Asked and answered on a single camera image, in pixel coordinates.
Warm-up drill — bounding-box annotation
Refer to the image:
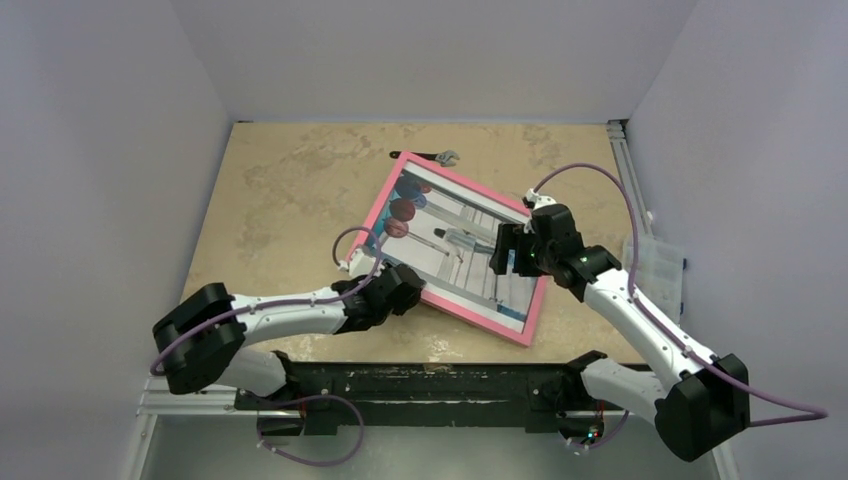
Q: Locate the pink picture frame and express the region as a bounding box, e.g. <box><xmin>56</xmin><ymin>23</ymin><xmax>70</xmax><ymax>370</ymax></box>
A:
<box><xmin>345</xmin><ymin>150</ymin><xmax>551</xmax><ymax>348</ymax></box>

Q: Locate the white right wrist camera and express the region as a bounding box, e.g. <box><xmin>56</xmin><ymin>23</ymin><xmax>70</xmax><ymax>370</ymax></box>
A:
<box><xmin>522</xmin><ymin>188</ymin><xmax>557</xmax><ymax>212</ymax></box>

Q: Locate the glossy printed photo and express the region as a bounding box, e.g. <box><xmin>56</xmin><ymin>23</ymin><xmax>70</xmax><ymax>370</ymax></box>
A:
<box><xmin>357</xmin><ymin>162</ymin><xmax>543</xmax><ymax>335</ymax></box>

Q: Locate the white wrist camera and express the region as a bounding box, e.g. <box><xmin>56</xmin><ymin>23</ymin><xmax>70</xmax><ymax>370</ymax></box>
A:
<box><xmin>337</xmin><ymin>246</ymin><xmax>382</xmax><ymax>278</ymax></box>
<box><xmin>522</xmin><ymin>188</ymin><xmax>557</xmax><ymax>212</ymax></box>

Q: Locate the black adjustable wrench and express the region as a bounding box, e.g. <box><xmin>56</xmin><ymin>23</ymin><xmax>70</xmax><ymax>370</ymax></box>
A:
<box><xmin>389</xmin><ymin>150</ymin><xmax>460</xmax><ymax>168</ymax></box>

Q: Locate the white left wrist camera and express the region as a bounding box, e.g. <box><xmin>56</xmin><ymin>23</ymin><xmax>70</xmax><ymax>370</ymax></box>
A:
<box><xmin>337</xmin><ymin>246</ymin><xmax>382</xmax><ymax>278</ymax></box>

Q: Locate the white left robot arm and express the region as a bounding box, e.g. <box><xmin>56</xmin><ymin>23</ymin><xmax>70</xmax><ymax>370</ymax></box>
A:
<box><xmin>150</xmin><ymin>263</ymin><xmax>426</xmax><ymax>409</ymax></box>

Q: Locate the clear plastic parts box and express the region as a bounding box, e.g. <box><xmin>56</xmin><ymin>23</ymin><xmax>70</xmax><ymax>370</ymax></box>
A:
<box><xmin>635</xmin><ymin>234</ymin><xmax>685</xmax><ymax>324</ymax></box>

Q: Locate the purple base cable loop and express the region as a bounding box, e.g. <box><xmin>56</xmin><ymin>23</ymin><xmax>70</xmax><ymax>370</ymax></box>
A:
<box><xmin>254</xmin><ymin>394</ymin><xmax>366</xmax><ymax>468</ymax></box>

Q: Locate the aluminium rail frame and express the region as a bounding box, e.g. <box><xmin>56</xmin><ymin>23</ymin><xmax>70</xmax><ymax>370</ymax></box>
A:
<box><xmin>141</xmin><ymin>126</ymin><xmax>738</xmax><ymax>479</ymax></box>

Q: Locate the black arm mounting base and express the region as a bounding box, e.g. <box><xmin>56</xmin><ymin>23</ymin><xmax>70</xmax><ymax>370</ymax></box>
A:
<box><xmin>234</xmin><ymin>352</ymin><xmax>621</xmax><ymax>444</ymax></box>

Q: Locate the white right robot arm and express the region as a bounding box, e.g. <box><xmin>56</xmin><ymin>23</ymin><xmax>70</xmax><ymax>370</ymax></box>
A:
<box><xmin>489</xmin><ymin>204</ymin><xmax>751</xmax><ymax>462</ymax></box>

